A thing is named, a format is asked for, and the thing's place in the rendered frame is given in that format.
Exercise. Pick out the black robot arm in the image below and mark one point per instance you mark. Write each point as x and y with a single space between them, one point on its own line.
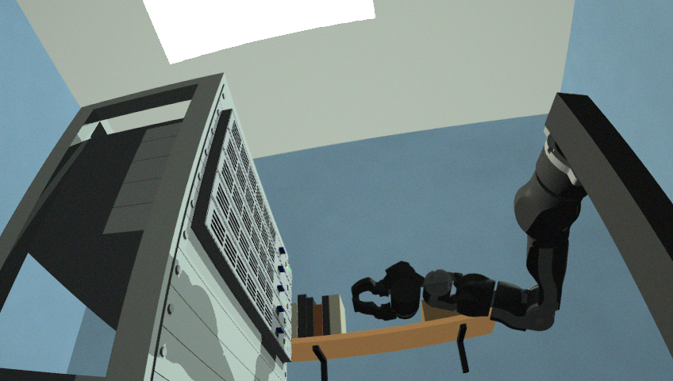
541 214

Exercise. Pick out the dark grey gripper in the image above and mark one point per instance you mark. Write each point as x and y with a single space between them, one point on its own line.
404 286

